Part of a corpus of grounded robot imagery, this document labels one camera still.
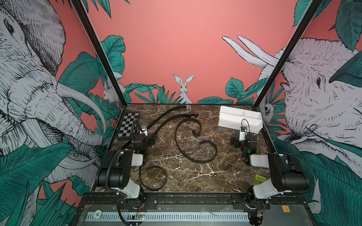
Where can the orange label sticker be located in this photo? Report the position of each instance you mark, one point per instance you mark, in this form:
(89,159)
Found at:
(285,208)

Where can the white slotted cable duct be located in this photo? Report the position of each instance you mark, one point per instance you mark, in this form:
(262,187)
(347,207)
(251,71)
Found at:
(171,216)

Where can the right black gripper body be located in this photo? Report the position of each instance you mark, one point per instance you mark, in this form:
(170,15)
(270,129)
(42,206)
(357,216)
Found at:
(239,143)

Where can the black white checkerboard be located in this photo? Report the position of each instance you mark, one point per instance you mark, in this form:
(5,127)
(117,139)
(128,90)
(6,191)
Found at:
(126,126)

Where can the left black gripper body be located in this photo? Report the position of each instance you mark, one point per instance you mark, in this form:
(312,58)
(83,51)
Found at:
(149,142)

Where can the right black frame post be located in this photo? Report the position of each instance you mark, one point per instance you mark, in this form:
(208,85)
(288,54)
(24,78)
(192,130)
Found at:
(302,26)

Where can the black belt upper long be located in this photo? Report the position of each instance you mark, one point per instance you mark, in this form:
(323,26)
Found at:
(179,107)

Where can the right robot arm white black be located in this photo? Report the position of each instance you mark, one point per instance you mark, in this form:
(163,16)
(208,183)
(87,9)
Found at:
(286,173)

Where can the green yellow striped block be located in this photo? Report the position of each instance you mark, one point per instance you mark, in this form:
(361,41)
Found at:
(259,179)

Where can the white foam storage box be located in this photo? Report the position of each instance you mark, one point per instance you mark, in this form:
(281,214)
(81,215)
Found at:
(234,118)

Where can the black frame post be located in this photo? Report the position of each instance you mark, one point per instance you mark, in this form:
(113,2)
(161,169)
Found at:
(84,18)
(302,26)

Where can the white round knob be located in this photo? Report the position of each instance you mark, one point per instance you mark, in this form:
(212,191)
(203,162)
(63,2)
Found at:
(97,214)

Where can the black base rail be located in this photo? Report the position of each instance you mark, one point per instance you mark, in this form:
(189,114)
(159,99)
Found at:
(153,200)

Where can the left black frame post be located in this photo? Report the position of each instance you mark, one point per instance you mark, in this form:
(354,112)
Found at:
(84,18)

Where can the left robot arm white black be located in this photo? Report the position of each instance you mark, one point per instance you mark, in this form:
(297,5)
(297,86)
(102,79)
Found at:
(114,172)

